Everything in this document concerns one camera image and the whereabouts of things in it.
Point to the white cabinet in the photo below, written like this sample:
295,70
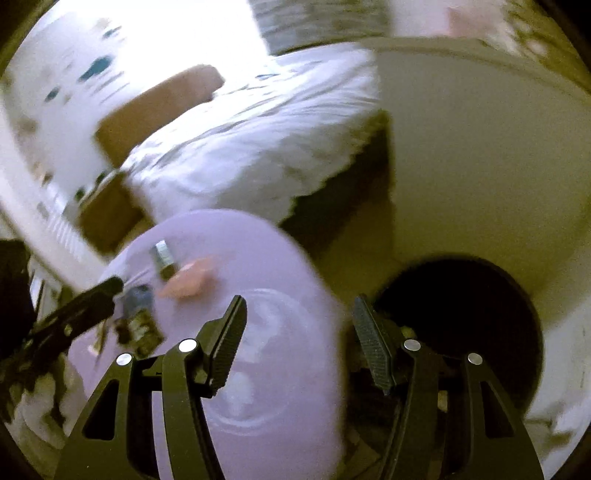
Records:
471,161

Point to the floral window blind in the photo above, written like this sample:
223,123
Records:
323,23

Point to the bed with white duvet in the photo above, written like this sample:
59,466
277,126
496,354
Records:
254,147

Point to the black round bin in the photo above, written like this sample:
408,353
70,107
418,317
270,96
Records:
461,314

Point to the orange wrapper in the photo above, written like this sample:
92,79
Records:
187,281

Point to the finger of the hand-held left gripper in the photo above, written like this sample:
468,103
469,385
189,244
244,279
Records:
83,309

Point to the purple round tablecloth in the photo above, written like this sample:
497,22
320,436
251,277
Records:
277,332

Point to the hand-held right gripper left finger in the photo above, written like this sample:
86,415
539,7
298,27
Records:
228,341

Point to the cloud wall stickers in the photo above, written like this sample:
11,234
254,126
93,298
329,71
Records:
99,64

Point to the dark wrapper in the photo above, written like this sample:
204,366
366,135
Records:
138,318

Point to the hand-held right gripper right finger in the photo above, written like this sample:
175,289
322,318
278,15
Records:
371,346

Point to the brown padded headboard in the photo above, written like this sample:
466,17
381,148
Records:
152,115

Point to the silver snack wrapper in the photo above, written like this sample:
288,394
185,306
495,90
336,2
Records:
164,261

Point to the wooden nightstand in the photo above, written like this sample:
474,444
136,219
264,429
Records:
111,212

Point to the pink toy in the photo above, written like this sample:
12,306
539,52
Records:
466,21

